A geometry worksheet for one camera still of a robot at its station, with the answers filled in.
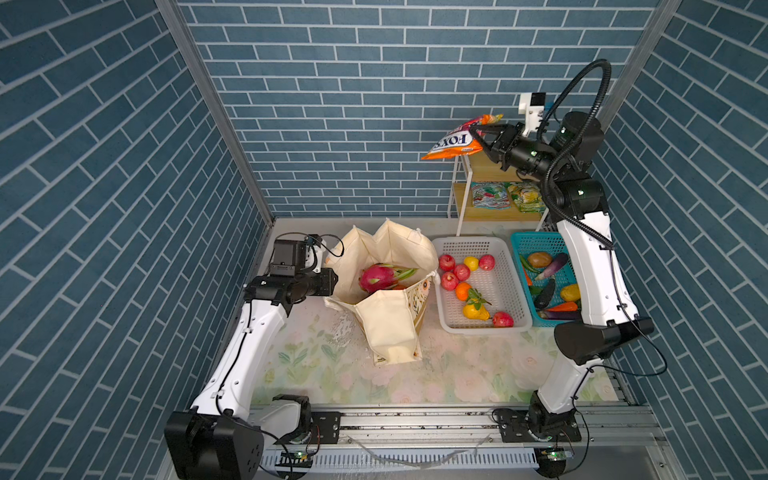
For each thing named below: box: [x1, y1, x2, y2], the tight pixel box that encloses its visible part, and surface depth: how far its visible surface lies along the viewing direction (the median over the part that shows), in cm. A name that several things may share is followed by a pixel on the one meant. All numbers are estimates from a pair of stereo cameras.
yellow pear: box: [462, 302, 492, 321], surface depth 91 cm
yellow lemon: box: [464, 256, 479, 272], surface depth 104 cm
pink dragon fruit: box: [359, 263, 419, 293], surface depth 91 cm
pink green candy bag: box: [471, 182, 511, 210], surface depth 105 cm
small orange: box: [456, 282, 472, 301], surface depth 97 cm
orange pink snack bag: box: [421, 114, 504, 160], surface depth 62 cm
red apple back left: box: [438, 254, 456, 272], surface depth 103 cm
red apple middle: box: [454, 264, 471, 281], surface depth 101 cm
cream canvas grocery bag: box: [324, 218, 441, 366], surface depth 84 cm
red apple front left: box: [440, 272, 459, 291], surface depth 98 cm
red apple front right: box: [492, 311, 515, 328], surface depth 89 cm
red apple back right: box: [478, 254, 496, 271], surface depth 104 cm
